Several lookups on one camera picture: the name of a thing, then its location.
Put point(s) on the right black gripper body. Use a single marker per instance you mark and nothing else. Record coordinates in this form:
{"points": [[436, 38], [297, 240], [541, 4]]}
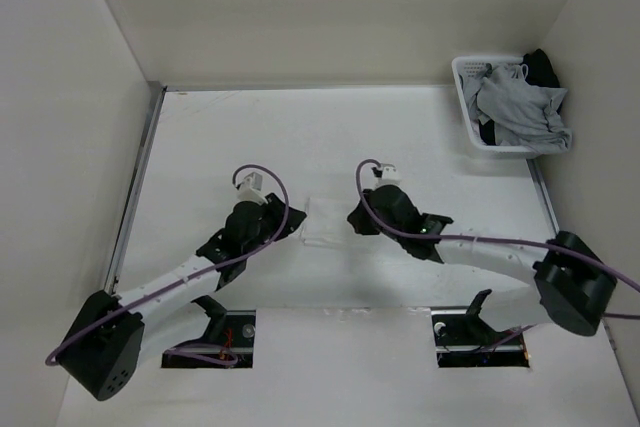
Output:
{"points": [[367, 223]]}

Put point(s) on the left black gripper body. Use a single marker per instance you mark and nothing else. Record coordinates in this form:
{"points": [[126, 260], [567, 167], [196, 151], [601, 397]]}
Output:
{"points": [[271, 219]]}

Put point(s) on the white tank top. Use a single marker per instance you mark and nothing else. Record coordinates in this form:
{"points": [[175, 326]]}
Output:
{"points": [[326, 224]]}

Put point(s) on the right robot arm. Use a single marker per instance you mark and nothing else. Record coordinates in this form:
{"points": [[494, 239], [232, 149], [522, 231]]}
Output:
{"points": [[558, 285]]}

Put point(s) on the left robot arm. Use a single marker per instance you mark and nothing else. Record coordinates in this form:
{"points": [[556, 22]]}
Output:
{"points": [[113, 334]]}

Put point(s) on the grey tank top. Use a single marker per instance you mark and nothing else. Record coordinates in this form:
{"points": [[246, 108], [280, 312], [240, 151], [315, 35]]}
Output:
{"points": [[506, 110]]}

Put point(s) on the black tank top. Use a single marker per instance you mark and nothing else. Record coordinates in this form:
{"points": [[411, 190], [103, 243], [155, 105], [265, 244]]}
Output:
{"points": [[540, 71]]}

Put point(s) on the white plastic laundry basket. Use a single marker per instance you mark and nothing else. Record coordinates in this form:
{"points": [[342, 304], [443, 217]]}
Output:
{"points": [[470, 65]]}

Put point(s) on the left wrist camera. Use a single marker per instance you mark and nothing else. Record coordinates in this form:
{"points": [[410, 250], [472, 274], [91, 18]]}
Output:
{"points": [[249, 189]]}

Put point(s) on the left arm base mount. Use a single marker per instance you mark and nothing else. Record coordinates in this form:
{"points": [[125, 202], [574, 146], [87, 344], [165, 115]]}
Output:
{"points": [[226, 343]]}

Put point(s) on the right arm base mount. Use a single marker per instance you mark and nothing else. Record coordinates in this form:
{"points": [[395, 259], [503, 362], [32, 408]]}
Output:
{"points": [[463, 340]]}

